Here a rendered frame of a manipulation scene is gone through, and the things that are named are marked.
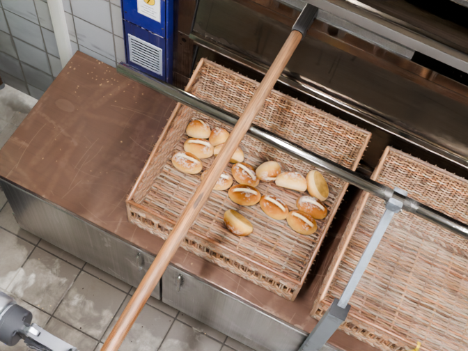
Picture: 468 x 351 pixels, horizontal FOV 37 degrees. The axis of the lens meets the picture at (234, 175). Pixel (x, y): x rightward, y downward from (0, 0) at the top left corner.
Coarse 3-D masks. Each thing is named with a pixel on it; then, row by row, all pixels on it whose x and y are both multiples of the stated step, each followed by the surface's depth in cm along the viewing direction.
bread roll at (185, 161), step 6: (174, 156) 219; (180, 156) 218; (186, 156) 217; (192, 156) 218; (174, 162) 219; (180, 162) 217; (186, 162) 217; (192, 162) 217; (198, 162) 218; (180, 168) 218; (186, 168) 218; (192, 168) 218; (198, 168) 218
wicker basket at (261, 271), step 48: (240, 96) 213; (288, 96) 206; (240, 144) 227; (336, 144) 210; (144, 192) 212; (192, 192) 218; (288, 192) 221; (336, 192) 222; (192, 240) 202; (240, 240) 212; (288, 240) 214; (288, 288) 207
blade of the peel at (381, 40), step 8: (288, 0) 178; (296, 0) 177; (320, 8) 179; (320, 16) 177; (328, 16) 176; (336, 16) 175; (336, 24) 177; (344, 24) 176; (352, 24) 174; (352, 32) 176; (360, 32) 175; (368, 32) 174; (376, 40) 175; (384, 40) 173; (392, 40) 176; (392, 48) 174; (400, 48) 173; (408, 48) 175; (408, 56) 174
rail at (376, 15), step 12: (336, 0) 149; (348, 0) 148; (360, 12) 148; (372, 12) 147; (384, 24) 148; (396, 24) 146; (408, 24) 147; (420, 36) 146; (432, 36) 146; (444, 48) 145; (456, 48) 145
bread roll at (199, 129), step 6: (192, 120) 224; (198, 120) 222; (192, 126) 221; (198, 126) 220; (204, 126) 220; (192, 132) 221; (198, 132) 220; (204, 132) 219; (198, 138) 221; (204, 138) 220
